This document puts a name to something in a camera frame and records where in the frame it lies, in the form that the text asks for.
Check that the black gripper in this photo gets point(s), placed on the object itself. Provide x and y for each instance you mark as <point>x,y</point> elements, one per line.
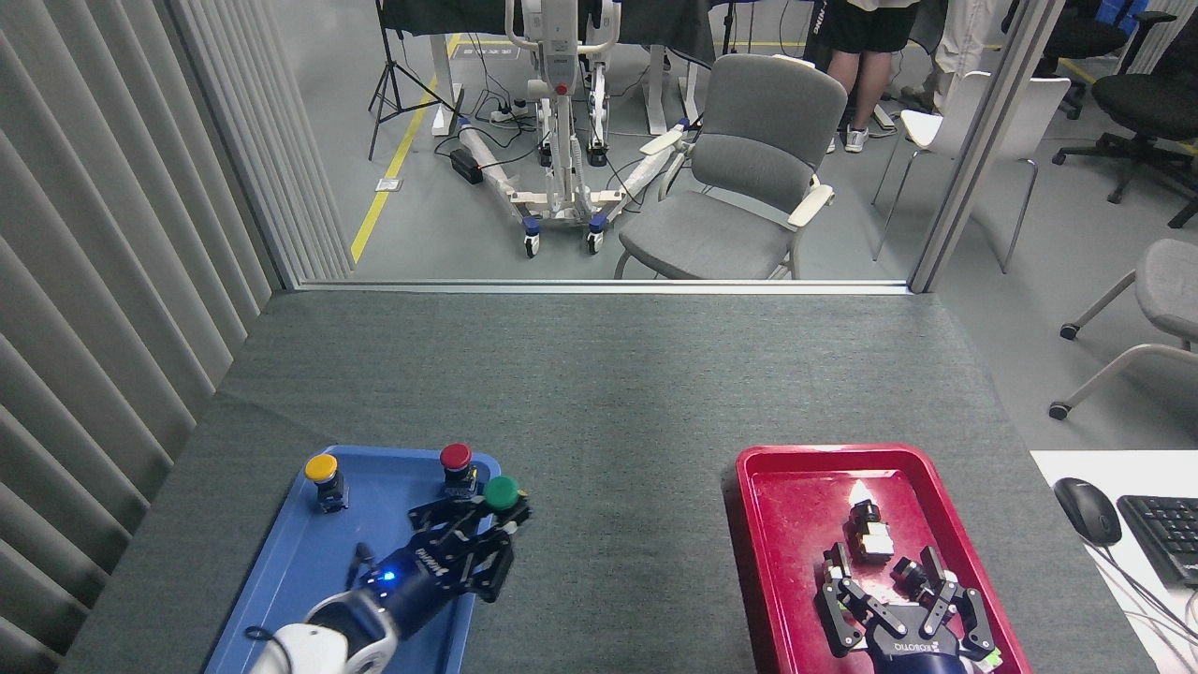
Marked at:
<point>412,585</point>
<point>913,651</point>

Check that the green push button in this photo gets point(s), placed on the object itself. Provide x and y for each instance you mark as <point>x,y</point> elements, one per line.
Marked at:
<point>503,491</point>

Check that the red push button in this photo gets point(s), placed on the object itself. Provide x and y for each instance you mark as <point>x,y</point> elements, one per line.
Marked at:
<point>456,465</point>

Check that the yellow push button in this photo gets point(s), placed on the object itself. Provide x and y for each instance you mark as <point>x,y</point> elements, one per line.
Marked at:
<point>325,479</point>

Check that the red plastic tray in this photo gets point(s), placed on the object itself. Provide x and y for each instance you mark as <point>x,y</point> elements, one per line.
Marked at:
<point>796,524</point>

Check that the blue plastic tray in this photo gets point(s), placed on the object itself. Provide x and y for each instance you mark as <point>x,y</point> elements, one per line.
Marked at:
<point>281,562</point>

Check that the black computer mouse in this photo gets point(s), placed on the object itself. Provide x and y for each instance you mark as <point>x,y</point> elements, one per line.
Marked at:
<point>1088,510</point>

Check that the black keyboard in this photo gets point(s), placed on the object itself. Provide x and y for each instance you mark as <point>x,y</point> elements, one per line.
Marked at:
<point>1165,535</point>

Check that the black power adapter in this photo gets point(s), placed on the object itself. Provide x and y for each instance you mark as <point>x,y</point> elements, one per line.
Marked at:
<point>465,166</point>

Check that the white wheeled stand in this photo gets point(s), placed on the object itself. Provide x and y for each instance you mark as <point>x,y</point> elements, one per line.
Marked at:
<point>560,140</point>

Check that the grey chair on castors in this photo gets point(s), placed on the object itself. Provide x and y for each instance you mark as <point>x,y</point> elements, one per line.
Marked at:
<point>1165,290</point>

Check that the white power strip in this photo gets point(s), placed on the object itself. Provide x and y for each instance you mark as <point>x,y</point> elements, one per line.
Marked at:
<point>510,113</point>

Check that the black tripod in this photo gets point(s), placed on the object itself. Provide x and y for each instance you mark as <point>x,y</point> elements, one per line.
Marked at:
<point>398,84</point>

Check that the grey padded armchair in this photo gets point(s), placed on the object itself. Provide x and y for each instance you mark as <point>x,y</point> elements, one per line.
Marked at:
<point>749,168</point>

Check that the white plastic chair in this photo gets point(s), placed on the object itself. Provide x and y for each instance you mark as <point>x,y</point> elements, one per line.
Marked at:
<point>955,122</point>

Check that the black draped desk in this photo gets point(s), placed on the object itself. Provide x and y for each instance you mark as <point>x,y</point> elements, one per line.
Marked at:
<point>655,23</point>

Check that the black office chair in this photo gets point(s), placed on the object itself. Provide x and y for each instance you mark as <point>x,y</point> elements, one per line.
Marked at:
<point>1146,103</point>

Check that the person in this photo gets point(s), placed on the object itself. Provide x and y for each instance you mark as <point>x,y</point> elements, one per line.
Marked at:
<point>964,47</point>
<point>866,37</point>

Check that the black knob switch brown base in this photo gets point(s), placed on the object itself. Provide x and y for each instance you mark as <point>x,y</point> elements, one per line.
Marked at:
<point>904,572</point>

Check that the black and white switch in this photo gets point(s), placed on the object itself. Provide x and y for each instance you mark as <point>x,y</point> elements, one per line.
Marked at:
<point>870,535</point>

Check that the green and white switch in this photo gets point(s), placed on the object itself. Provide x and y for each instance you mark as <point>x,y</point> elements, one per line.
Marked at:
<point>988,655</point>

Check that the silver frame rail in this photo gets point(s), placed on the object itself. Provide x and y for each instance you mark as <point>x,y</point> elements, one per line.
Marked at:
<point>599,286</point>

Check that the silver frame post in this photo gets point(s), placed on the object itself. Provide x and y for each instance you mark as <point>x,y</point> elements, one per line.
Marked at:
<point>983,140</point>

